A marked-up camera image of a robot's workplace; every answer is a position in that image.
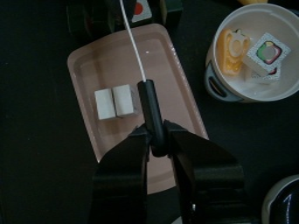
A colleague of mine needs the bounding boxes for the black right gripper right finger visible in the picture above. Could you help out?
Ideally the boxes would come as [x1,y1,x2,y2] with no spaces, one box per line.
[163,119,259,224]

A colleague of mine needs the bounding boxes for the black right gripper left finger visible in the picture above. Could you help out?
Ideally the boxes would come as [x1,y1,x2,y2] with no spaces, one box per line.
[88,124,152,224]

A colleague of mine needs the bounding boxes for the white toy sushi roll half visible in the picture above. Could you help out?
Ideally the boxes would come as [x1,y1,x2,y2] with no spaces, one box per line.
[110,83,140,118]
[93,88,117,122]

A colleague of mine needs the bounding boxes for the speckled toy sushi green filling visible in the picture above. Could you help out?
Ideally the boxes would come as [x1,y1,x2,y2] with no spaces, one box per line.
[245,31,292,76]

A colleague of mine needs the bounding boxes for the speckled sushi block red circle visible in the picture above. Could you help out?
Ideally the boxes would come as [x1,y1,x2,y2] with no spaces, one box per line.
[129,0,155,24]

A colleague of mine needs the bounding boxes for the white rimmed dark toy pot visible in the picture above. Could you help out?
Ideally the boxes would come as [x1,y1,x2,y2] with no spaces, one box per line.
[260,174,299,224]

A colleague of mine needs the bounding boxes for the pink plastic tray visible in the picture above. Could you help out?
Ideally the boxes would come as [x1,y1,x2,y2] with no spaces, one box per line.
[66,23,209,196]

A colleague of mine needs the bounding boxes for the orange toy pepper slice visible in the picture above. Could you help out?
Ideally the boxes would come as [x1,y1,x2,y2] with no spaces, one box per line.
[216,28,251,77]

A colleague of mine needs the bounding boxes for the green yellow toy corn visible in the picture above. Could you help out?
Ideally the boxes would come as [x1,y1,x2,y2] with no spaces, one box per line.
[237,0,269,6]

